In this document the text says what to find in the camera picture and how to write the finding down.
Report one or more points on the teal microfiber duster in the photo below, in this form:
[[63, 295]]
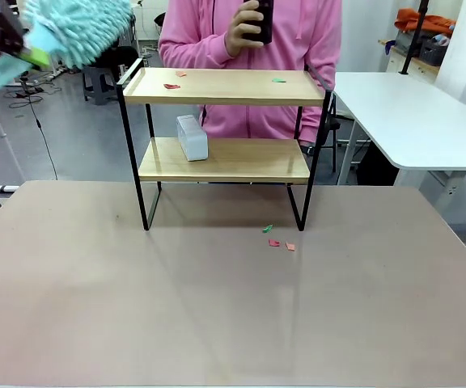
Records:
[[81, 30]]

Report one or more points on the black phone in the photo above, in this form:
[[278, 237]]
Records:
[[266, 22]]

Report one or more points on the person's right forearm pink sleeve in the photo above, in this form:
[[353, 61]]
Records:
[[192, 50]]

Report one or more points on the person's right hand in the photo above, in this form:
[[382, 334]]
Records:
[[241, 34]]

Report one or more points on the grey stool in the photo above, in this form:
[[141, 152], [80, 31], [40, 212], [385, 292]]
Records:
[[99, 85]]

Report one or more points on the person in black clothes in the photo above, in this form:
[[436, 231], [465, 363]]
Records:
[[115, 56]]

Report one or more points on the white power strip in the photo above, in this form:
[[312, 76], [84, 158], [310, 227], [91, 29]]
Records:
[[4, 188]]

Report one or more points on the red paper scrap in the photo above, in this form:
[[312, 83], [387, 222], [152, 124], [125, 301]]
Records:
[[274, 243], [171, 86]]

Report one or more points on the orange paper scrap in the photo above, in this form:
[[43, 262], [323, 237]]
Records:
[[291, 245], [181, 73]]

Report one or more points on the translucent white plastic box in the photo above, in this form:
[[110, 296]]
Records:
[[192, 139]]

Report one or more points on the person in pink hoodie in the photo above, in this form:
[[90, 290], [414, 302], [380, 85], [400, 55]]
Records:
[[253, 72]]

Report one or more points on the green paper scrap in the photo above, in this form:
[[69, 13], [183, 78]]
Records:
[[268, 228], [278, 80]]

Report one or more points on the black wristwatch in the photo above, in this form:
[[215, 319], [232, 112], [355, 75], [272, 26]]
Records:
[[310, 150]]

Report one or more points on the black chair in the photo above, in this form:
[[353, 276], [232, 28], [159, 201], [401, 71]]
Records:
[[332, 129]]

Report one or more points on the white cabinet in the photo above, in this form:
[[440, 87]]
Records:
[[411, 64]]

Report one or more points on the large white table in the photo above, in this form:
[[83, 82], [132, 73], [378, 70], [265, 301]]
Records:
[[411, 117]]

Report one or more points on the black stand pole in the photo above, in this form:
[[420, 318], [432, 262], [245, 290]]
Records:
[[415, 32]]

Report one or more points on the orange cloth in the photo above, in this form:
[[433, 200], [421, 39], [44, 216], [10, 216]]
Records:
[[423, 20]]

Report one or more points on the black plastic crate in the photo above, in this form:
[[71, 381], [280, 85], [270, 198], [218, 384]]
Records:
[[433, 51]]

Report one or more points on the wooden shelf with black frame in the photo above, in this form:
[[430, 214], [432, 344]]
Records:
[[225, 87]]

